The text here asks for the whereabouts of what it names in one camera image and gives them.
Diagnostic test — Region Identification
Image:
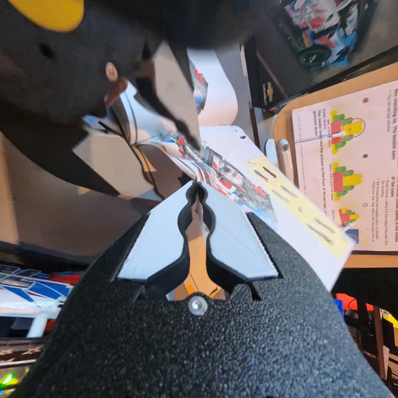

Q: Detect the white instruction booklet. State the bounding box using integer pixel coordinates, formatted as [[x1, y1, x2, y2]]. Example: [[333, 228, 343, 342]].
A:
[[82, 48, 356, 293]]

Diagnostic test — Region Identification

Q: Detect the toy car packaging box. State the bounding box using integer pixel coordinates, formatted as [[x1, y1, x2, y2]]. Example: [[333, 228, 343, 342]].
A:
[[244, 0, 398, 113]]

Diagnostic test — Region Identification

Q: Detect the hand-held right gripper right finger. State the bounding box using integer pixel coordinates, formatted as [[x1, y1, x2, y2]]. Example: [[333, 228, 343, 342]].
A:
[[198, 181, 279, 283]]

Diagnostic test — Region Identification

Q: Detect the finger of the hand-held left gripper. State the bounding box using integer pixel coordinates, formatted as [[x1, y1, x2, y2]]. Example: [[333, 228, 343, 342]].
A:
[[134, 41, 202, 150], [72, 133, 157, 198]]

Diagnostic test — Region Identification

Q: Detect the wooden document board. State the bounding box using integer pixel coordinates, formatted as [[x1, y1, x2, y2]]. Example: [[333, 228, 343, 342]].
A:
[[273, 62, 398, 269]]

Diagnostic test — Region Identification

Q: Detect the toy brick race car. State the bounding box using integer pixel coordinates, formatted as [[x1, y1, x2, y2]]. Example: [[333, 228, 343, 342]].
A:
[[0, 264, 84, 398]]

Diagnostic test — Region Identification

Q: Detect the printed instruction sheet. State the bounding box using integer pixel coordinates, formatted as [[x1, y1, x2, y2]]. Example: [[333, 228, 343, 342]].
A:
[[292, 80, 398, 252]]

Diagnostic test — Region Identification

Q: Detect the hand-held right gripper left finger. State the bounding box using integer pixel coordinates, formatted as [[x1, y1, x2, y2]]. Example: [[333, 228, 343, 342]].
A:
[[118, 180, 198, 283]]

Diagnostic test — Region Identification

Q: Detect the grey desk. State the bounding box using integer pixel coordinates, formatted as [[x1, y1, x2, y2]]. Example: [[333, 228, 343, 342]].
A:
[[0, 131, 199, 258]]

